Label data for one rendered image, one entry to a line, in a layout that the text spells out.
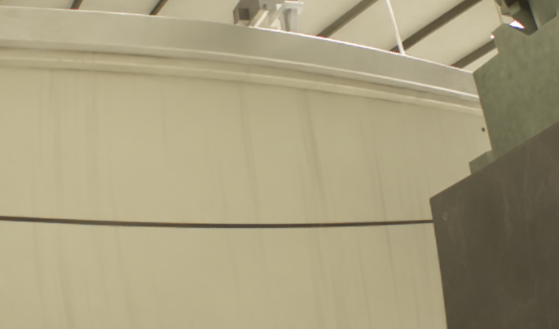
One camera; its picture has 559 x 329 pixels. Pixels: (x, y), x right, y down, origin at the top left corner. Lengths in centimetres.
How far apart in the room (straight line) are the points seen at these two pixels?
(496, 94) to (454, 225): 16
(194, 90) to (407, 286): 47
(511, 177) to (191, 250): 45
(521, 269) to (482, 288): 7
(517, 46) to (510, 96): 6
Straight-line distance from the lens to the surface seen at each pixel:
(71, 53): 93
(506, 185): 71
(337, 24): 1156
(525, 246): 69
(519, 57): 74
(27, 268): 84
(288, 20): 196
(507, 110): 76
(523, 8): 98
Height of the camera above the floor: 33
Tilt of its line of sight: 17 degrees up
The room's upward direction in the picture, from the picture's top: 8 degrees counter-clockwise
